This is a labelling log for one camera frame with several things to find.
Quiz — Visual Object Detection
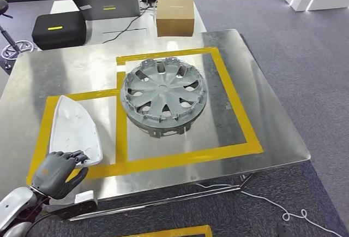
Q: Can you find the stainless steel workbench table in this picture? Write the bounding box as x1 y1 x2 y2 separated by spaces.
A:
0 29 311 222

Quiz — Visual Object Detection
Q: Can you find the white curved plastic part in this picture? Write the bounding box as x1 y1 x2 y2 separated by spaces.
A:
49 94 104 167

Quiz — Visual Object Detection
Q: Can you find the black laptop cable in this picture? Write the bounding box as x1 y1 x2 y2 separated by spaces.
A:
101 5 153 44

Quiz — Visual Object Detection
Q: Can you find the white floor cable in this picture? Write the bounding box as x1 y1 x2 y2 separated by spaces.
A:
196 182 343 237

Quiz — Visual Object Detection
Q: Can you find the grey plastic wheel hubcap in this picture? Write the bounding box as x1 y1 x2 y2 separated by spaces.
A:
120 57 208 139

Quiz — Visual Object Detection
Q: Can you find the black stool chrome base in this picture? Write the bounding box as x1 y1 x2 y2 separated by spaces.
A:
0 0 35 70

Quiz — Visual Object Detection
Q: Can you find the black hard carrying case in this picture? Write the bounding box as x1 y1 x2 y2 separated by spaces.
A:
32 11 87 51

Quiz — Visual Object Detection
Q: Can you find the grey laptop yellow sticker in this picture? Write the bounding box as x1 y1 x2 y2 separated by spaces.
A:
69 0 142 21

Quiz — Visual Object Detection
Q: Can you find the brown cardboard box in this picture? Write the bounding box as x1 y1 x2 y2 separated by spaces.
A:
155 0 195 38

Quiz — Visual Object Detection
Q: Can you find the white desk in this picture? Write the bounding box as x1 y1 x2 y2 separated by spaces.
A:
50 0 207 51

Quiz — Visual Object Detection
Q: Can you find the yellow floor tape square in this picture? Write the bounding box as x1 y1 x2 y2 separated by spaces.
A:
120 224 213 237

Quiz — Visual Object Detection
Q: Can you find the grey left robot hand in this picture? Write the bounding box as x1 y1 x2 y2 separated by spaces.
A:
30 150 89 200

